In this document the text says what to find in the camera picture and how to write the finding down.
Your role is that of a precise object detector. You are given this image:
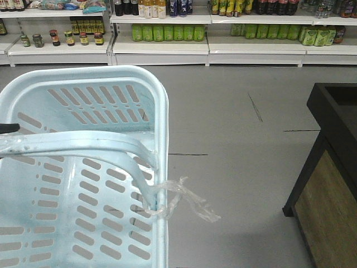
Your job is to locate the light blue plastic basket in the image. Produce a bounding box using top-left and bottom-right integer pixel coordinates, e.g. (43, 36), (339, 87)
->
(1, 65), (168, 267)

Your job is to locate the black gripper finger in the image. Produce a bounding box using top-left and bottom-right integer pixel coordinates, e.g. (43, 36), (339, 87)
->
(0, 123), (20, 134)

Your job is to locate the black wooden produce stand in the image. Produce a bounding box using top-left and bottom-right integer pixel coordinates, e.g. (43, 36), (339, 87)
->
(283, 83), (356, 267)

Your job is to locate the white supermarket shelving unit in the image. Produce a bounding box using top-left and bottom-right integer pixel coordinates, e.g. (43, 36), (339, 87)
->
(1, 1), (356, 66)

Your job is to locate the clear plastic strip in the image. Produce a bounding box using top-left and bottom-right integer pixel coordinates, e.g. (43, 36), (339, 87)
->
(144, 176), (221, 223)

